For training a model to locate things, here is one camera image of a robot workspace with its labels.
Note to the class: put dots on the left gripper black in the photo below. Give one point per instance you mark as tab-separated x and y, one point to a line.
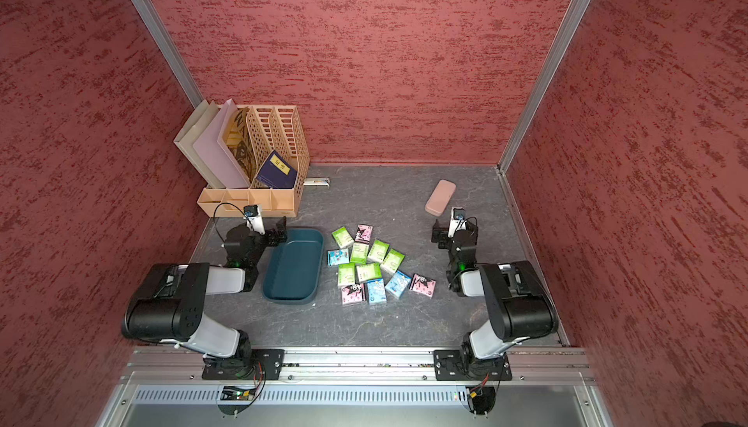
275	236

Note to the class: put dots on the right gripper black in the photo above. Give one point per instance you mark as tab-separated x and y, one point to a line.
441	235

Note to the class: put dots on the teal storage box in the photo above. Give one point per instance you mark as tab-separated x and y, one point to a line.
293	272

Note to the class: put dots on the green tissue pack top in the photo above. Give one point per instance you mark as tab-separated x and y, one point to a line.
342	238

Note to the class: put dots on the green tissue pack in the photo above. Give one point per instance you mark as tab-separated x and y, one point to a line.
342	238
378	252
346	275
359	253
368	272
392	261

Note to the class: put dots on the blue tissue pack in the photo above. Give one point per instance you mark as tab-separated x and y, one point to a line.
376	291
398	284
338	257

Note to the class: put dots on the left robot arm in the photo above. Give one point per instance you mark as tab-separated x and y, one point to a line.
169	305

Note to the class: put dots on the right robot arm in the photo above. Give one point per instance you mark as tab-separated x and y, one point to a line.
517	304

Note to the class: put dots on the pink case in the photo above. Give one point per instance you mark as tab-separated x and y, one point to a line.
440	198

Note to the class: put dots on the pink tissue pack right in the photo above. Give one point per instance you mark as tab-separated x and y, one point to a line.
423	285

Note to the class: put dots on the pink tissue pack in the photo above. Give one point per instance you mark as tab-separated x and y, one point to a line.
423	285
364	233
353	294

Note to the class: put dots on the navy blue book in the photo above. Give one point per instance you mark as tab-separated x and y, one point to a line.
276	173

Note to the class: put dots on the pink tissue pack top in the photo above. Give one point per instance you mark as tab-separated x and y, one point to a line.
364	233

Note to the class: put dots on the blue tissue pack bottom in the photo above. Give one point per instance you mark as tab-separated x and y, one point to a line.
376	291

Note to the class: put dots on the gold patterned book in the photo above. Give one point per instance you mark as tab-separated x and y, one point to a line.
238	141

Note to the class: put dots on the pink tissue pack bottom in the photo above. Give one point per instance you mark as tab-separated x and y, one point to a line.
353	294

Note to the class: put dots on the beige file organizer rack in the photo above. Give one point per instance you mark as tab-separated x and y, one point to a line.
260	156

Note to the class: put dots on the pink folder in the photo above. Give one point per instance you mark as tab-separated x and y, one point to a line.
210	148

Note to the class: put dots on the left circuit board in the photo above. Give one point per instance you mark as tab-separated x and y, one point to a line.
238	394

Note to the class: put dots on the left corner aluminium profile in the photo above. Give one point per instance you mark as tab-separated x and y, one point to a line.
158	31

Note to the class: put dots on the corner aluminium profile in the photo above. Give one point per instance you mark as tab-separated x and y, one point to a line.
561	42
158	31

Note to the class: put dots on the right corner aluminium profile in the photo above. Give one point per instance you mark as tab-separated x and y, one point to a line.
561	42

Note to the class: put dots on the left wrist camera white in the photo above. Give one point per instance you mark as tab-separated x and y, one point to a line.
253	218

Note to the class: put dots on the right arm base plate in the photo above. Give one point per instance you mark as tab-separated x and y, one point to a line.
456	365

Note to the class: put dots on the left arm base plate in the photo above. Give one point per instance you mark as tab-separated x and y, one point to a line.
269	363

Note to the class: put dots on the aluminium front rail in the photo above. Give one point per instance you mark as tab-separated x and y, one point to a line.
531	366

